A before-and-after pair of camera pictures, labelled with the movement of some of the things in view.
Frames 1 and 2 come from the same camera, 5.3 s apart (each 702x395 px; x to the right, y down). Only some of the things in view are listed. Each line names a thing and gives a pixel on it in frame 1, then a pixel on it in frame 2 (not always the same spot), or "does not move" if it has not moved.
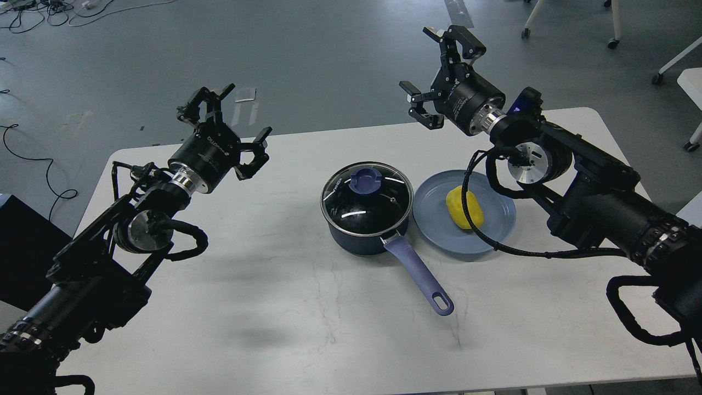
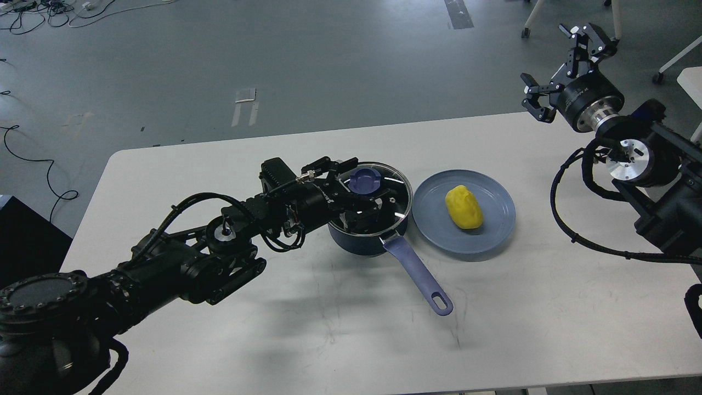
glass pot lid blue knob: [364, 180] does not move
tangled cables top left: [29, 13] does not move
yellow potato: [455, 203] does not move
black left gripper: [207, 156] to [318, 202]
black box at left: [29, 243] does not move
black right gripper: [469, 100] to [587, 100]
